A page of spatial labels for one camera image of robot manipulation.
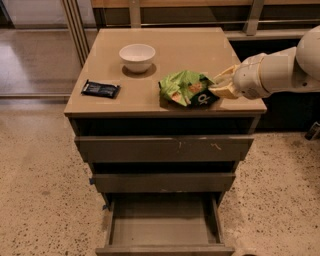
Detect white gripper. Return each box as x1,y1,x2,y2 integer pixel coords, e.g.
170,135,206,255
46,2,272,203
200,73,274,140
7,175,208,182
209,53,270,100

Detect green rice chip bag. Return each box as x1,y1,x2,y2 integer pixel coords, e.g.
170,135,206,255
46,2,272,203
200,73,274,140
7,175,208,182
158,70,219,107

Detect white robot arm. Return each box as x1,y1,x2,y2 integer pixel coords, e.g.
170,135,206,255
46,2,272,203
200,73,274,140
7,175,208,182
209,26,320,99

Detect grey three-drawer cabinet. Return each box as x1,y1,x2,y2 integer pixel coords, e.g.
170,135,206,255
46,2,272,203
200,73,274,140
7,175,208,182
65,28,265,256

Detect top grey drawer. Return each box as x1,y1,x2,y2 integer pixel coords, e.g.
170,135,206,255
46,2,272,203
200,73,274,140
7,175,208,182
75,135,253,163

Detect middle grey drawer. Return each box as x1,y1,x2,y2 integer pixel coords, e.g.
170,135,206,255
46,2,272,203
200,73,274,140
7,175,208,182
90,173,235,193

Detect bottom grey open drawer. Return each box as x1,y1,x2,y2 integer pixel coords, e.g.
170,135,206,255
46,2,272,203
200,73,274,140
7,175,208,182
96,193,234,256

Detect white ceramic bowl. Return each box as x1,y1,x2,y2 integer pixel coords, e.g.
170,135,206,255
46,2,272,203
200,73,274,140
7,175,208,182
119,44,156,73

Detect dark object on floor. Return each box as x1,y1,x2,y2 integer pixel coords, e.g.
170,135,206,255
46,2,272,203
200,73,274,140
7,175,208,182
305,122,320,140

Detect dark blue snack packet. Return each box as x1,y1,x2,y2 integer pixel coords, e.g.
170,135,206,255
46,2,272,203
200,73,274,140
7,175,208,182
81,80,121,99

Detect metal window frame rail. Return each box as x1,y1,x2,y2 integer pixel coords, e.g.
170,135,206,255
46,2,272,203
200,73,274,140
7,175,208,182
60,0,320,60

